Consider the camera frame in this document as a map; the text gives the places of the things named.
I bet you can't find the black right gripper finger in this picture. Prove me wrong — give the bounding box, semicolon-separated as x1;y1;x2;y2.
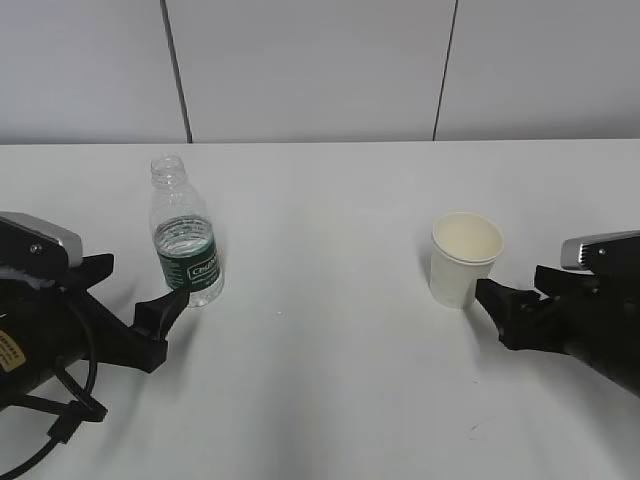
534;265;598;299
475;279;550;345

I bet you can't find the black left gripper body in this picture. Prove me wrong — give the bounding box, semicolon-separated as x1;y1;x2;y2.
1;269;168;410

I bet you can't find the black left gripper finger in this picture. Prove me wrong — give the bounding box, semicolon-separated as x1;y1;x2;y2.
59;253;115;294
133;288;190;341

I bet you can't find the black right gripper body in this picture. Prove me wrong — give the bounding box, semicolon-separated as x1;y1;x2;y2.
499;279;640;401

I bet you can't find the clear green-label water bottle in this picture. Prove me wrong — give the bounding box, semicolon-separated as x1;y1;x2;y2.
149;155;224;308

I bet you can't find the white paper cup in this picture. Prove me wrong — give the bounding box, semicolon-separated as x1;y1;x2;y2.
429;212;504;309

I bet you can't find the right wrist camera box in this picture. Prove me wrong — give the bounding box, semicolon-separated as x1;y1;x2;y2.
560;230;639;277

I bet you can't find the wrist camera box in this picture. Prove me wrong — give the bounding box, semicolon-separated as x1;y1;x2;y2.
1;211;83;280
560;230;639;277

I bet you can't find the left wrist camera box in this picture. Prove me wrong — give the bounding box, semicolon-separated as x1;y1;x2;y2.
1;211;83;280

